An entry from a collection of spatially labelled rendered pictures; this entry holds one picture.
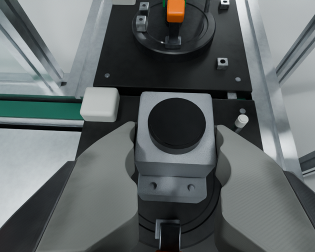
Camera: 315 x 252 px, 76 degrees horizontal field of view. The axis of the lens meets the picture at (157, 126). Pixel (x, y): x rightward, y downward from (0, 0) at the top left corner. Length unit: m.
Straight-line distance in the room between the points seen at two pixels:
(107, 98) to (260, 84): 0.23
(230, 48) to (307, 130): 0.22
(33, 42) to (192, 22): 0.24
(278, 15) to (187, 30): 0.37
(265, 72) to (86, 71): 0.29
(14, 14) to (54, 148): 0.19
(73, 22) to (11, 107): 0.33
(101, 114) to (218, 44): 0.23
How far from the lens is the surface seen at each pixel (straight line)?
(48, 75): 0.34
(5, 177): 0.39
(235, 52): 0.37
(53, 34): 0.63
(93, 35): 0.43
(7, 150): 0.40
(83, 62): 0.38
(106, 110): 0.27
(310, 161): 0.35
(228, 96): 0.32
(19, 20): 0.31
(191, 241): 0.23
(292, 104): 0.50
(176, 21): 0.27
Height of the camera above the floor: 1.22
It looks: 64 degrees down
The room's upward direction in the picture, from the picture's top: 2 degrees counter-clockwise
